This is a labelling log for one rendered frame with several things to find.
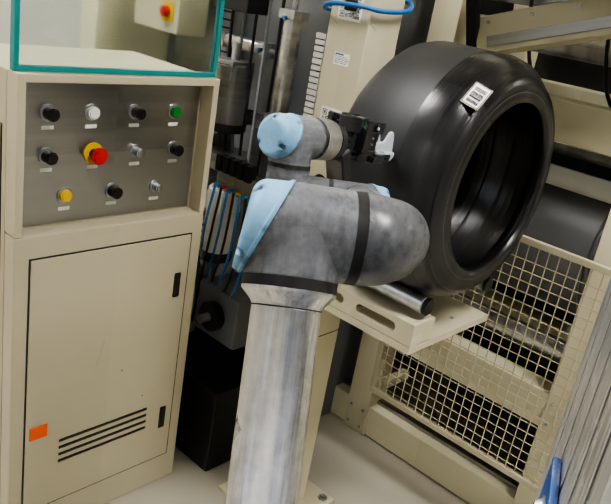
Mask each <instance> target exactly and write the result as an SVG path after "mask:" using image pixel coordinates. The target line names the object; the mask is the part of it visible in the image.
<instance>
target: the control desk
mask: <svg viewBox="0 0 611 504"><path fill-rule="evenodd" d="M219 85H220V79H217V78H214V77H189V76H158V75H128V74H97V73H66V72H35V71H13V70H11V69H10V44H5V43H0V504H104V503H106V502H108V501H110V500H113V499H115V498H117V497H119V496H121V495H124V494H126V493H128V492H130V491H132V490H134V489H137V488H139V487H141V486H143V485H145V484H147V483H150V482H152V481H154V480H156V479H158V478H161V477H163V476H165V475H167V474H169V473H171V472H172V467H173V459H174V451H175V443H176V435H177V426H178V418H179V410H180V402H181V394H182V385H183V377H184V369H185V361H186V353H187V344H188V336H189V328H190V320H191V312H192V303H193V295H194V287H195V279H196V270H197V262H198V254H199V246H200V238H201V229H202V221H203V212H204V208H205V200H206V192H207V183H208V175H209V167H210V159H211V151H212V142H213V134H214V126H215V118H216V110H217V102H218V93H219ZM46 423H47V424H48V425H47V436H45V437H42V438H39V439H36V440H33V441H31V442H29V431H30V429H32V428H35V427H37V426H40V425H43V424H46Z"/></svg>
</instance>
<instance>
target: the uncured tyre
mask: <svg viewBox="0 0 611 504"><path fill-rule="evenodd" d="M476 82H479V83H480V84H482V85H484V86H485V87H487V88H488V89H490V90H492V91H493V93H492V94H491V95H490V96H489V97H488V99H487V100H486V101H485V102H484V103H483V104H482V106H481V107H480V108H479V109H478V110H477V111H476V110H474V109H473V108H471V107H469V106H468V105H466V104H464V103H463V102H461V101H460V100H461V99H462V98H463V97H464V95H465V94H466V93H467V92H468V91H469V90H470V89H471V87H472V86H473V85H474V84H475V83H476ZM349 113H355V114H360V115H359V116H361V117H365V118H369V120H370V121H375V122H382V123H386V126H385V130H384V133H383V135H380V142H382V141H384V139H385V138H386V136H387V135H388V133H389V132H393V133H394V141H393V148H392V152H394V156H393V158H392V159H391V160H390V161H389V162H388V163H386V164H379V163H371V164H366V163H360V162H357V161H354V160H353V161H352V162H351V182H357V183H364V184H368V183H371V184H375V185H376V186H381V187H385V188H387V189H388V191H389V195H390V197H391V198H394V199H399V200H402V201H405V202H407V203H409V204H410V205H412V206H414V207H415V208H416V209H417V210H418V211H419V212H420V213H421V214H422V215H423V217H424V218H425V220H426V222H427V225H428V228H429V233H430V241H429V247H428V251H427V253H426V255H425V257H424V259H423V260H422V262H421V263H420V265H419V266H418V267H416V268H415V269H414V270H413V271H412V272H411V273H410V274H408V275H406V276H405V277H403V278H401V279H399V281H398V280H397V281H398V282H400V283H402V284H404V285H406V286H408V287H410V288H412V289H414V290H416V291H419V292H421V293H423V294H427V295H433V296H440V297H446V296H452V295H455V294H458V293H460V292H463V291H465V290H468V289H470V288H472V287H475V286H477V285H479V284H480V283H482V282H483V281H485V280H486V279H488V278H489V277H490V276H491V275H492V274H493V273H494V272H495V271H496V270H497V269H498V268H499V267H500V266H501V265H502V264H503V263H504V262H505V260H506V259H507V258H508V257H509V255H510V254H511V253H512V251H513V250H514V248H515V247H516V245H517V244H518V242H519V241H520V239H521V237H522V236H523V234H524V232H525V230H526V229H527V227H528V225H529V223H530V221H531V219H532V217H533V214H534V212H535V210H536V208H537V205H538V203H539V200H540V197H541V195H542V192H543V189H544V186H545V183H546V179H547V176H548V172H549V168H550V164H551V159H552V153H553V146H554V136H555V118H554V110H553V105H552V101H551V98H550V96H549V93H548V91H547V89H546V87H545V85H544V83H543V81H542V79H541V77H540V75H539V74H538V72H537V71H536V70H535V69H534V68H533V67H532V66H531V65H530V64H528V63H526V62H525V61H523V60H521V59H520V58H518V57H516V56H514V55H510V54H506V53H501V52H496V51H492V50H487V49H482V48H477V47H473V46H468V45H463V44H459V43H454V42H449V41H432V42H424V43H419V44H416V45H413V46H411V47H409V48H407V49H405V50H403V51H402V52H400V53H399V54H397V55H396V56H395V57H394V58H392V59H391V60H390V61H389V62H388V63H387V64H386V65H385V66H383V67H382V68H381V69H380V70H379V71H378V72H377V73H376V74H375V75H374V76H373V77H372V78H371V79H370V81H369V82H368V83H367V84H366V85H365V87H364V88H363V89H362V91H361V92H360V94H359V95H358V97H357V98H356V100H355V102H354V103H353V105H352V107H351V109H350V111H349Z"/></svg>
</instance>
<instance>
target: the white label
mask: <svg viewBox="0 0 611 504"><path fill-rule="evenodd" d="M492 93H493V91H492V90H490V89H488V88H487V87H485V86H484V85H482V84H480V83H479V82H476V83H475V84H474V85H473V86H472V87H471V89H470V90H469V91H468V92H467V93H466V94H465V95H464V97H463V98H462V99H461V100H460V101H461V102H463V103H464V104H466V105H468V106H469V107H471V108H473V109H474V110H476V111H477V110H478V109H479V108H480V107H481V106H482V104H483V103H484V102H485V101H486V100H487V99H488V97H489V96H490V95H491V94H492Z"/></svg>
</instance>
